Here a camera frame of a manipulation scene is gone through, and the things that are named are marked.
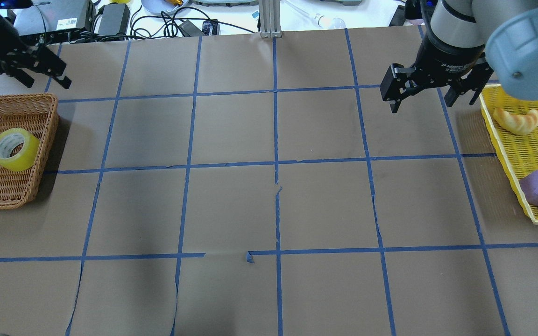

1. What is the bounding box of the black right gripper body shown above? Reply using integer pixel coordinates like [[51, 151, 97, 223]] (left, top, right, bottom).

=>
[[379, 35, 494, 104]]

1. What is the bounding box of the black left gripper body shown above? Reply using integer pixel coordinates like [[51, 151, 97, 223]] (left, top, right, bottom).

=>
[[0, 30, 67, 78]]

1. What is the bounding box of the yellow tape roll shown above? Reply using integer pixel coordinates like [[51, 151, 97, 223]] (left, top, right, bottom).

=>
[[0, 128, 41, 172]]

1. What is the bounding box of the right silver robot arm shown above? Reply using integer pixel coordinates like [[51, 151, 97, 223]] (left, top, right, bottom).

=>
[[380, 0, 538, 113]]

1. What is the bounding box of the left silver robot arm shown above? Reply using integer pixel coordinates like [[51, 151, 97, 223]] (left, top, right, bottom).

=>
[[0, 0, 72, 89]]

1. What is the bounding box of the black computer box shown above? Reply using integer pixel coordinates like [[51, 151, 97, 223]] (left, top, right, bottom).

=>
[[13, 0, 95, 45]]

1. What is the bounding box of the toy croissant bread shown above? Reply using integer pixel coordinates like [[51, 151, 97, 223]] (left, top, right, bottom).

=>
[[493, 108, 538, 136]]

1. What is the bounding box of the black power adapter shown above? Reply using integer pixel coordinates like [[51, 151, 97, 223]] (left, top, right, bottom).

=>
[[96, 2, 130, 40]]

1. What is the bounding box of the yellow woven basket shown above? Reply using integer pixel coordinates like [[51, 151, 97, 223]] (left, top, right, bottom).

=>
[[480, 84, 538, 225]]

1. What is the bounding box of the brown wicker basket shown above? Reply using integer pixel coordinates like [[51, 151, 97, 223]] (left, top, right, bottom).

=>
[[0, 93, 60, 210]]

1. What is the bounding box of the blue plate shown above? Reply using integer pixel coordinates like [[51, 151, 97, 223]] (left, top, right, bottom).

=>
[[141, 0, 190, 15]]

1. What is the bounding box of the aluminium frame post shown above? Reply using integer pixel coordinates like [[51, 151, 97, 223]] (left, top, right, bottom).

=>
[[258, 0, 282, 38]]

